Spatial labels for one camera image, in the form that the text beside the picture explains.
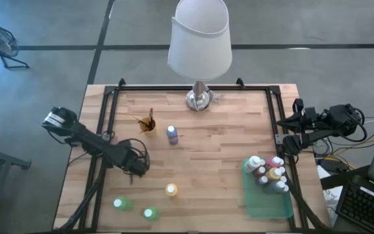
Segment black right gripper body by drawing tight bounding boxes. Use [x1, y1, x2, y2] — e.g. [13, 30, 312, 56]
[292, 98, 320, 131]

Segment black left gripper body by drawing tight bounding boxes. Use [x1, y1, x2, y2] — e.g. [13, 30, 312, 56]
[117, 139, 151, 178]

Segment large pink paint bottle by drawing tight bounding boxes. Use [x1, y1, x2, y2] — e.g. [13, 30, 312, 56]
[266, 155, 282, 170]

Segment pale bristle silver ferrule paintbrush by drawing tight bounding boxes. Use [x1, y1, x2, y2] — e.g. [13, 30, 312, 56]
[132, 116, 149, 127]

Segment light green paint bottle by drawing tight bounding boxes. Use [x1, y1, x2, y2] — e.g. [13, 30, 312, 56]
[143, 206, 161, 222]
[113, 197, 135, 212]

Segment large purple paint bottle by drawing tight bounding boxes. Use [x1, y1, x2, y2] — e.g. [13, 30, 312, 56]
[166, 125, 179, 146]

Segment dark green paint bottle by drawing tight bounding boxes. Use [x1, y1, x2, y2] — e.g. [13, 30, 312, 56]
[264, 179, 287, 196]

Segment orange brush holder cup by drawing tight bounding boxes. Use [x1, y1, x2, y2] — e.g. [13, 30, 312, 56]
[139, 116, 158, 138]

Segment black power strip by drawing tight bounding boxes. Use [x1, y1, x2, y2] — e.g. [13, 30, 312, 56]
[318, 156, 350, 174]

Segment white papers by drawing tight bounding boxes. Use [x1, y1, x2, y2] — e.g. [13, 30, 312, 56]
[316, 165, 343, 225]

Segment teal plastic bin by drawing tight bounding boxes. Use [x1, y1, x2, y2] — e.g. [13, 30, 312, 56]
[241, 157, 294, 219]

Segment black keyboard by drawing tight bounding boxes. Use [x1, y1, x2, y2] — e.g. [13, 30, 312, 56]
[334, 180, 374, 234]

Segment silver table lamp white shade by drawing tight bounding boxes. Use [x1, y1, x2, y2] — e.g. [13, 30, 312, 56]
[167, 0, 233, 113]

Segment dark metal stand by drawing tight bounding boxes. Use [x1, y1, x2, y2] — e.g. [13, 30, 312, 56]
[0, 139, 32, 234]

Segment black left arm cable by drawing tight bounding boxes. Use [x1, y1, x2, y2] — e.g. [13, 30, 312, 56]
[108, 129, 151, 170]

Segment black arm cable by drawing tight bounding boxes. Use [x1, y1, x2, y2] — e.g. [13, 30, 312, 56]
[347, 108, 369, 143]
[108, 129, 151, 170]

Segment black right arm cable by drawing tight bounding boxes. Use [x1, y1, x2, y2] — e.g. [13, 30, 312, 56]
[347, 108, 369, 143]

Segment yellow cable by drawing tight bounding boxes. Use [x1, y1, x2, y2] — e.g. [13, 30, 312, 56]
[331, 136, 374, 157]

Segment black aluminium table frame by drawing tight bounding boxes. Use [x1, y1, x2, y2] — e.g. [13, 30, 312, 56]
[55, 83, 332, 232]

